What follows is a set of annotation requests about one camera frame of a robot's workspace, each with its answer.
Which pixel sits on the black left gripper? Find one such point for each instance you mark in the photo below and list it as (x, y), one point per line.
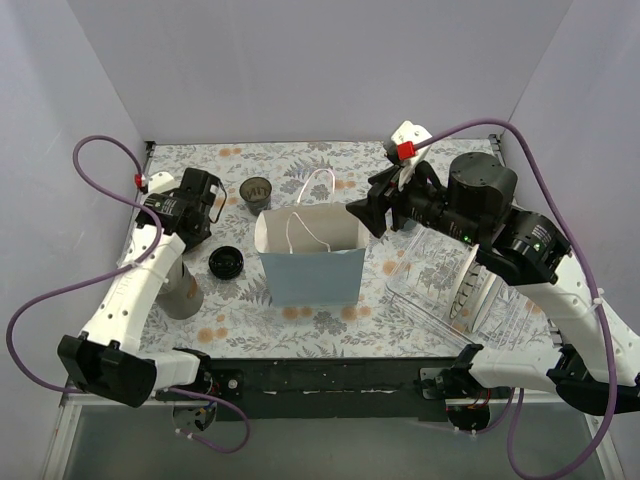
(201, 206)

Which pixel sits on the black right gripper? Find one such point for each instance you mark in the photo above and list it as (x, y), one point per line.
(391, 201)

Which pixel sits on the light blue paper bag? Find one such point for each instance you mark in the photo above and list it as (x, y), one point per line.
(312, 255)

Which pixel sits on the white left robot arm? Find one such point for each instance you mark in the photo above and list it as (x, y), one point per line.
(135, 290)

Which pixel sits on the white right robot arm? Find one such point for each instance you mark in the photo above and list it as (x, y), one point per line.
(596, 362)

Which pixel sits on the clear plastic dish rack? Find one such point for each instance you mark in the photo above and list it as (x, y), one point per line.
(418, 292)

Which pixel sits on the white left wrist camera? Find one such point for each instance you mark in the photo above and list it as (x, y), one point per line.
(156, 183)

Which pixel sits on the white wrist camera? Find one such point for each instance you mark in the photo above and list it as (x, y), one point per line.
(156, 183)
(403, 151)

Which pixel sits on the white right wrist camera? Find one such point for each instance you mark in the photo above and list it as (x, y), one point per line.
(403, 151)

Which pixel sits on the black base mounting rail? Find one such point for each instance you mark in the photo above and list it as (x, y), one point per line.
(311, 388)

